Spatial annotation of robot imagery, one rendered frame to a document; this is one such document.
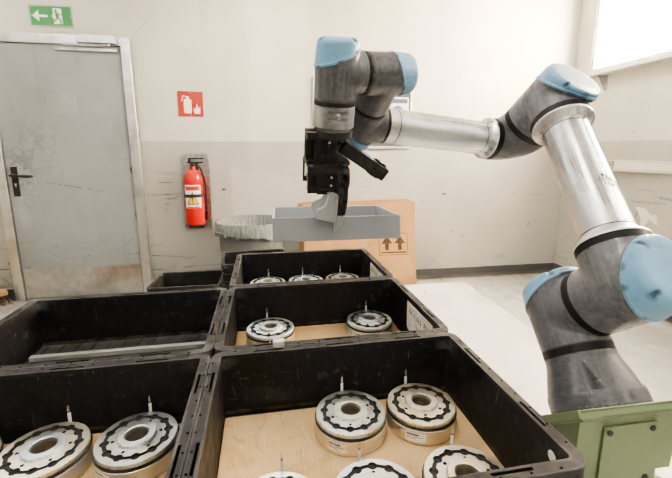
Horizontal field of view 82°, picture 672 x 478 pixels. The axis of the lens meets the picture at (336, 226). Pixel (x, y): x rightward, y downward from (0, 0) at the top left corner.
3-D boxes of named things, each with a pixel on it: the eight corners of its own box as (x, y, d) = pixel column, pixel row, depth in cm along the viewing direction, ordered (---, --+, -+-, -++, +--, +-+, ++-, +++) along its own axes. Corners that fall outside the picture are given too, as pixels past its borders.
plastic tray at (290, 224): (376, 223, 103) (377, 205, 103) (399, 238, 84) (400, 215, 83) (273, 226, 99) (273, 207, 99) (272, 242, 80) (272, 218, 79)
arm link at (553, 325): (575, 354, 77) (550, 289, 83) (639, 336, 65) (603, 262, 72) (526, 356, 73) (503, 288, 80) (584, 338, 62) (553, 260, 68)
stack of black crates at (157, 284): (228, 318, 258) (225, 269, 252) (223, 339, 229) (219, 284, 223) (165, 322, 252) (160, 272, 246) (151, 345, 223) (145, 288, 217)
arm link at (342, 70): (373, 38, 64) (326, 36, 60) (367, 107, 69) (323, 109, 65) (351, 36, 70) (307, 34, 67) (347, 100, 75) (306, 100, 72)
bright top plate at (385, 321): (386, 311, 94) (386, 309, 93) (395, 330, 84) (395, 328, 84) (345, 312, 93) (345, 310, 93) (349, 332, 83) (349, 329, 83)
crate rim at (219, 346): (395, 286, 97) (395, 276, 96) (451, 343, 68) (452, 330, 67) (229, 296, 90) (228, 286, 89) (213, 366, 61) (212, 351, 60)
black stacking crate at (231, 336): (393, 322, 98) (394, 279, 96) (447, 392, 70) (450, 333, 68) (232, 335, 91) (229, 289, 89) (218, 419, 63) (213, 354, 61)
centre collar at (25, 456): (75, 434, 52) (74, 430, 52) (51, 463, 48) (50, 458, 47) (37, 436, 52) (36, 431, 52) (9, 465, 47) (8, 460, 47)
